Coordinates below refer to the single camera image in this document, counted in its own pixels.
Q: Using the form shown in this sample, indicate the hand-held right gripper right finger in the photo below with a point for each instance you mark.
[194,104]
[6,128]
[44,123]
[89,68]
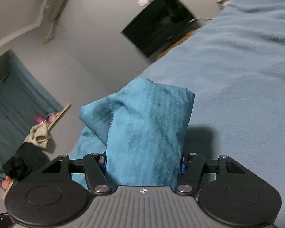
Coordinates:
[192,171]

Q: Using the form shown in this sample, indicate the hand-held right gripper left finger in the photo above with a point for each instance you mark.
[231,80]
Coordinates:
[95,171]

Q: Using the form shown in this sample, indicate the teal garment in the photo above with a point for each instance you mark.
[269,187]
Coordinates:
[144,128]

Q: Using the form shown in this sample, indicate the pile of clothes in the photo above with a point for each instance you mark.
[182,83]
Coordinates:
[59,115]

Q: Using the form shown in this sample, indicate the beige cloth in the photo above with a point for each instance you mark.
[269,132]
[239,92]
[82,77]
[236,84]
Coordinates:
[39,136]

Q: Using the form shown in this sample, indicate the black cloth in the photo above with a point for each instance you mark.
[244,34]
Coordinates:
[23,160]

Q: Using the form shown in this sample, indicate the pink toy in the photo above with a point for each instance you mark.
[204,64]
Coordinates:
[41,118]
[6,182]

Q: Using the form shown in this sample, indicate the light blue blanket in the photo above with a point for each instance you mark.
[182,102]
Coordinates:
[232,76]

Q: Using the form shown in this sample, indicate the teal curtain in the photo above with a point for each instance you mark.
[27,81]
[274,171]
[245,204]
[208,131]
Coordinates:
[11,104]

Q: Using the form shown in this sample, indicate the wooden desk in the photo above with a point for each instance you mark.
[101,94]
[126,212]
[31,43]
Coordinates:
[178,44]

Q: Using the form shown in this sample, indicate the black monitor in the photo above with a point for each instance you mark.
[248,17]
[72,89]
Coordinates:
[159,21]

